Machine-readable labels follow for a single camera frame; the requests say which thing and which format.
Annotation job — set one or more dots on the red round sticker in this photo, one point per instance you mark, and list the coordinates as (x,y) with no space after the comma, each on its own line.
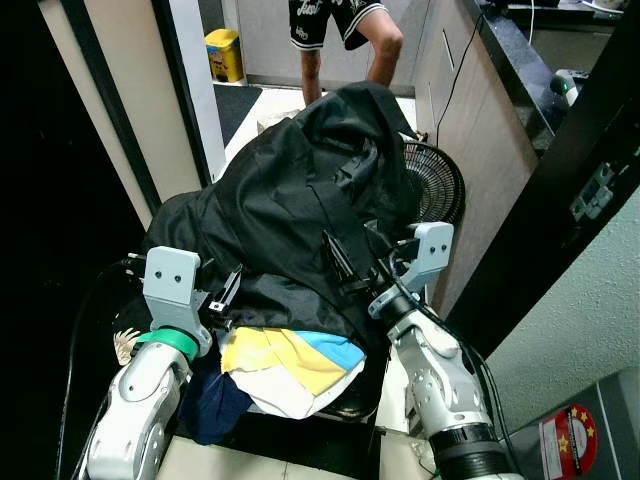
(575,440)

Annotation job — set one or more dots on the grey washing machine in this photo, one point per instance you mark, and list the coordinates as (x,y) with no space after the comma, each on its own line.
(610,420)

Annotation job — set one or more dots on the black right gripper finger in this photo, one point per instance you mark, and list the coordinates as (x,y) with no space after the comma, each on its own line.
(340,260)

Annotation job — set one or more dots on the dark floor mat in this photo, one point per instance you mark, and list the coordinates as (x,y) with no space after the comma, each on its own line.
(236,112)

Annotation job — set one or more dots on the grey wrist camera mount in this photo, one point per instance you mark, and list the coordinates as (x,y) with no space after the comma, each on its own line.
(170,285)
(430,250)

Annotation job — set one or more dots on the person in black shorts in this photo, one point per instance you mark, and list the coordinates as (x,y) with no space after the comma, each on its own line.
(370,45)

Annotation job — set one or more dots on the grey door latch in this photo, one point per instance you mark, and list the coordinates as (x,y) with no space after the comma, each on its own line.
(593,192)

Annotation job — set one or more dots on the yellow white blue garment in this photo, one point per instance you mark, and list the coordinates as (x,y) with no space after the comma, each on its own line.
(290,365)

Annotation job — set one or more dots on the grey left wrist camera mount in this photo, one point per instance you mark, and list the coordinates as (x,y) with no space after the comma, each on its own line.
(170,285)

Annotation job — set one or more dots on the black jacket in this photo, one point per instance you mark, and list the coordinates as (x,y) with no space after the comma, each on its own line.
(270,200)

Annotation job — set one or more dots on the black floor fan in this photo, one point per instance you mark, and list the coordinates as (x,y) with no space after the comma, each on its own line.
(440,185)

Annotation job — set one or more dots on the dark green round knob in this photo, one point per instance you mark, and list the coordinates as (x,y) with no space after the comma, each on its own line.
(566,88)

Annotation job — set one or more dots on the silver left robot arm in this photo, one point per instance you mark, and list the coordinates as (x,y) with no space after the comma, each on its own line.
(135,410)

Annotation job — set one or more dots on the navy blue garment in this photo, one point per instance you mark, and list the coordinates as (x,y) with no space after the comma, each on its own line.
(215,400)

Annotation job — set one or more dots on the yellow pedal bin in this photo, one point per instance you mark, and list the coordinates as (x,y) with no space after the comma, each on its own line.
(226,55)

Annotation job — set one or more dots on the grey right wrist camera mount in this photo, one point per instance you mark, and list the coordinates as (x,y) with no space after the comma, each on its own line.
(430,250)

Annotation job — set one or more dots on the black laundry basket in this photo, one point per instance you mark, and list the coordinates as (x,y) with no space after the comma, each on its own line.
(365,400)

